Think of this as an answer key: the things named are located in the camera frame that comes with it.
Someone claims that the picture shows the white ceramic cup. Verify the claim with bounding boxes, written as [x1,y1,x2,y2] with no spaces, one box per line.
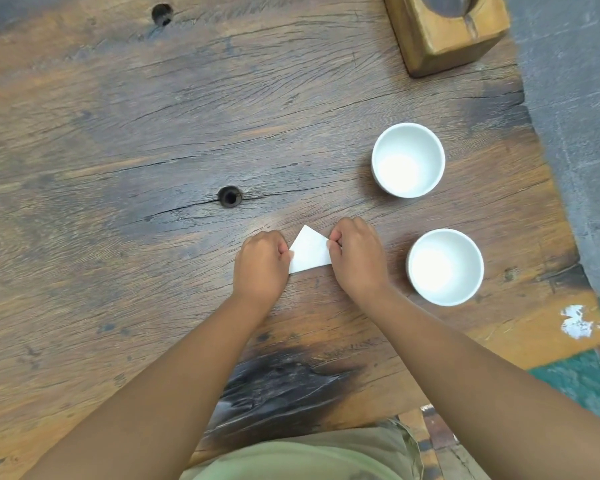
[406,228,485,307]
[371,123,446,199]

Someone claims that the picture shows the person's left forearm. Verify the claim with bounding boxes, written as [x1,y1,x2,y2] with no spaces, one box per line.
[22,290,276,480]

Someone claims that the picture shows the wooden block holder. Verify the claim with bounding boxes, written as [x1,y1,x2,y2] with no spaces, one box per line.
[381,0,511,79]

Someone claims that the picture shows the person's left hand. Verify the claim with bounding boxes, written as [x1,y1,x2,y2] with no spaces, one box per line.
[232,231,294,301]

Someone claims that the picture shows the person's right forearm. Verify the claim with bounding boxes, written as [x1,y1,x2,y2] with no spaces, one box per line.
[352,284,600,480]

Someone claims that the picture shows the person's green trousers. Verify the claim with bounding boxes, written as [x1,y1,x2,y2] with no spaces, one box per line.
[180,419,425,480]

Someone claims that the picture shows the white paper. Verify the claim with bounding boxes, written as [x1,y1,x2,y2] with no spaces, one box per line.
[288,225,333,275]

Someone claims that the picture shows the person's right hand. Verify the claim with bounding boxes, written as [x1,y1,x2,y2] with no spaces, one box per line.
[327,217,392,300]

